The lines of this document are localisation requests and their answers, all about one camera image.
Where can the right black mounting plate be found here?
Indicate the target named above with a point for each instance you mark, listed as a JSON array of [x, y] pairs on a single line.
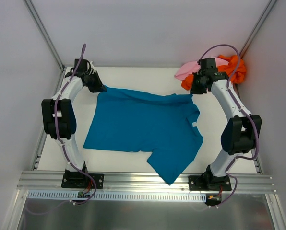
[[205, 183]]

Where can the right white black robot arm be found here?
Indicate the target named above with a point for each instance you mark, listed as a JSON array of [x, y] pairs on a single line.
[[240, 134]]

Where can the teal blue t shirt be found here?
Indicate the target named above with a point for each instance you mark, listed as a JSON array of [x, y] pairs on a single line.
[[133, 121]]

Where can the black mounting plate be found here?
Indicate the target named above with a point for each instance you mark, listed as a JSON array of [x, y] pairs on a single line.
[[205, 183], [77, 180]]

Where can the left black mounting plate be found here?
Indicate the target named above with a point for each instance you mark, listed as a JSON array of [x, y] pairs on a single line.
[[77, 180]]

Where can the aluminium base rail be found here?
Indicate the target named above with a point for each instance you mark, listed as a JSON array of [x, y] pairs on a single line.
[[145, 182]]

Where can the right aluminium corner post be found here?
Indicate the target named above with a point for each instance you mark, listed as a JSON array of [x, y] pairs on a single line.
[[258, 25]]

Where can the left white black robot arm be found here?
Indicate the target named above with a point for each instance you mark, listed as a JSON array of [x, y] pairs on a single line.
[[60, 123]]

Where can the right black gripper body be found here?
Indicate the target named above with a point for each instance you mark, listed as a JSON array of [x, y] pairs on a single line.
[[196, 87]]

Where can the orange t shirt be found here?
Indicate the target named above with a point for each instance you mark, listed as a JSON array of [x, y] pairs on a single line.
[[237, 78]]

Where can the aluminium corner post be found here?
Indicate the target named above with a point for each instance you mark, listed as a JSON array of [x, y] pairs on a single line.
[[43, 31], [258, 25]]

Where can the left aluminium corner post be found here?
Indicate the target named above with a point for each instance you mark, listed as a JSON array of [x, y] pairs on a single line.
[[43, 31]]

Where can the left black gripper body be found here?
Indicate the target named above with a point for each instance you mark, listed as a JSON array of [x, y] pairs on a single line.
[[96, 85]]

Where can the white slotted cable duct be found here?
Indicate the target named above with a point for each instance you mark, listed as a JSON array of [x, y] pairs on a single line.
[[117, 196]]

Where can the pink t shirt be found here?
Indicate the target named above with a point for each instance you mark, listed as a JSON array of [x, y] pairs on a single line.
[[193, 66]]

